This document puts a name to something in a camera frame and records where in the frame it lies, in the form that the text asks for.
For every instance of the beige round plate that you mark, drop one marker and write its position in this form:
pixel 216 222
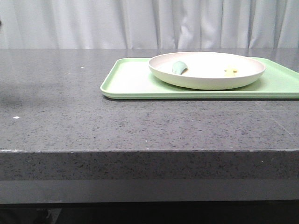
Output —
pixel 206 70

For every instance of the green plastic spoon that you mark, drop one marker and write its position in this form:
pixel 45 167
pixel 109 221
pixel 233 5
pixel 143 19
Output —
pixel 179 67

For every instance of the light green serving tray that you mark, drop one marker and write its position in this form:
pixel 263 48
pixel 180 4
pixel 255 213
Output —
pixel 130 78

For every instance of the yellow plastic fork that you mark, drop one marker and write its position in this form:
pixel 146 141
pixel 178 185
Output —
pixel 230 71

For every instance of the white pleated curtain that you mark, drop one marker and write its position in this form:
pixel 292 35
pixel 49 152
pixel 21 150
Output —
pixel 148 24

